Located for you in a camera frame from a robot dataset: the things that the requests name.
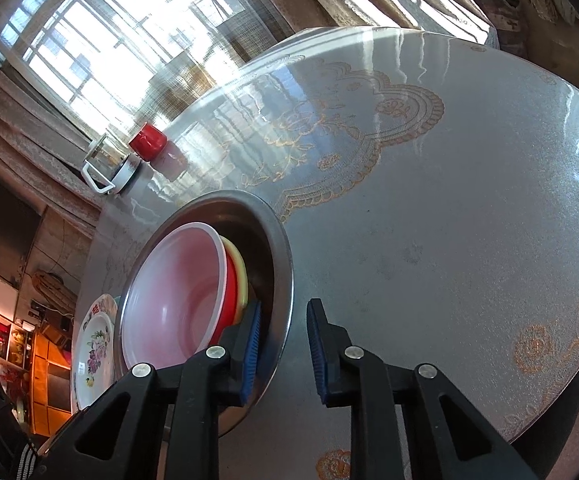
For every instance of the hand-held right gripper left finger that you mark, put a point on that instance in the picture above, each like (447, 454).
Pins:
(250, 350)

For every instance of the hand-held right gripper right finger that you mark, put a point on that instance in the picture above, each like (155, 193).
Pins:
(319, 355)

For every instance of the yellow plastic bowl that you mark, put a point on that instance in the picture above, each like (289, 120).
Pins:
(241, 280)

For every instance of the red plastic bowl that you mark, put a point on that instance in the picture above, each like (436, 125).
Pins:
(179, 300)

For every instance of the stainless steel bowl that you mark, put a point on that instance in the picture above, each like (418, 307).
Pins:
(269, 240)

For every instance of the white purple-flower plate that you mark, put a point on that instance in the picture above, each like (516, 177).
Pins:
(94, 360)

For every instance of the teal round plate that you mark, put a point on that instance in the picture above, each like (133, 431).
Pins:
(116, 302)

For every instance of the large white red-print plate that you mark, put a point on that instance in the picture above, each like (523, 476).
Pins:
(97, 305)

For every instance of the person's left forearm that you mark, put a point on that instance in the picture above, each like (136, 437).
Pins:
(27, 462)

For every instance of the cluttered display shelf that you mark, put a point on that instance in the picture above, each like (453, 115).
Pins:
(4, 342)

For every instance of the orange wooden cabinet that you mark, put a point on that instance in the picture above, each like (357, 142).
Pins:
(44, 360)

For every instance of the rattan chair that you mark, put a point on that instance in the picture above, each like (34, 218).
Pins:
(52, 290)

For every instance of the white glass electric kettle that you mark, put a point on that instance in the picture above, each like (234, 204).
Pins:
(119, 170)

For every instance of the red mug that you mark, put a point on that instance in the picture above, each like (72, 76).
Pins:
(148, 142)

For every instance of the beige velvet curtain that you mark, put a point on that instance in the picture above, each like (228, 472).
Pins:
(29, 160)

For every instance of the barred window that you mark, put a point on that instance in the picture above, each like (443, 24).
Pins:
(119, 35)

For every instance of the black wall television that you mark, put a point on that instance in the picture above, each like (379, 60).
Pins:
(4, 230)

